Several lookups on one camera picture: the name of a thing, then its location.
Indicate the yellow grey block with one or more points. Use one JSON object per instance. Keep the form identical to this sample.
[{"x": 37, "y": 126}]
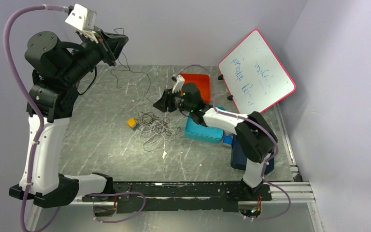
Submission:
[{"x": 133, "y": 123}]

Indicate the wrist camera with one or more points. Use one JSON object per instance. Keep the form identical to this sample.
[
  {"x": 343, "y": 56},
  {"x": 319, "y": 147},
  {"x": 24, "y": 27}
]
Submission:
[
  {"x": 179, "y": 82},
  {"x": 81, "y": 18}
]

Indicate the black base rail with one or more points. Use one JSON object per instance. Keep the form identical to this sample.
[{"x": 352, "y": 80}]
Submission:
[{"x": 173, "y": 196}]

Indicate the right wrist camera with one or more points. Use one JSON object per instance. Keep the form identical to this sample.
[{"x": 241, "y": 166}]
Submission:
[{"x": 179, "y": 82}]

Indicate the light blue square tray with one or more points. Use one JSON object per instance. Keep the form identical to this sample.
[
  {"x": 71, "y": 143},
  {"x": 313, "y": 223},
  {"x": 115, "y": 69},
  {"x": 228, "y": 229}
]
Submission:
[{"x": 201, "y": 133}]

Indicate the blue white block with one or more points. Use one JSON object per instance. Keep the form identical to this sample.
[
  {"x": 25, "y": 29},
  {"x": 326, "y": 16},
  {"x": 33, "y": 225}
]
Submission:
[{"x": 227, "y": 141}]

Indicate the orange square tray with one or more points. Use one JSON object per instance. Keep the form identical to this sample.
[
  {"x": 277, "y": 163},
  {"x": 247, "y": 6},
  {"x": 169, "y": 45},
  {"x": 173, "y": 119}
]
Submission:
[{"x": 202, "y": 82}]

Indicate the aluminium frame rail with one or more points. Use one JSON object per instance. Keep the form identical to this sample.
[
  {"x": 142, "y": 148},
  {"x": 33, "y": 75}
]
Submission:
[{"x": 292, "y": 209}]

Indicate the dark blue square tray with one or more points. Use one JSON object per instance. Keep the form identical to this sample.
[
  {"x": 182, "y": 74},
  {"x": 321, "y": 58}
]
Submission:
[{"x": 238, "y": 159}]

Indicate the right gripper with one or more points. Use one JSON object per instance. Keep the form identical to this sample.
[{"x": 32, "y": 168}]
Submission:
[{"x": 166, "y": 101}]

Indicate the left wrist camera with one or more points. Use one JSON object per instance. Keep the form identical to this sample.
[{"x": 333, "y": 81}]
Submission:
[{"x": 81, "y": 18}]

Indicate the pink framed whiteboard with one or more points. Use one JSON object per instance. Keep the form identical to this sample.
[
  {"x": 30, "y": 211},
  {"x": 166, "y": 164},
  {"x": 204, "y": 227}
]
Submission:
[{"x": 254, "y": 75}]

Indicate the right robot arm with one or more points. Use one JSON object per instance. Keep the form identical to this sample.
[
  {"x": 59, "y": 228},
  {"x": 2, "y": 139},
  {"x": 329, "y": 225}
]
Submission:
[{"x": 256, "y": 138}]

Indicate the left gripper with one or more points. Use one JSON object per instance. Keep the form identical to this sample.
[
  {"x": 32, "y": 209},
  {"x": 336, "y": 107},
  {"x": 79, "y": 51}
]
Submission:
[{"x": 110, "y": 45}]

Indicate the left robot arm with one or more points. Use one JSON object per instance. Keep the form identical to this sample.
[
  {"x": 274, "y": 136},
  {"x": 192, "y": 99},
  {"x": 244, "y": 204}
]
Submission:
[{"x": 58, "y": 67}]

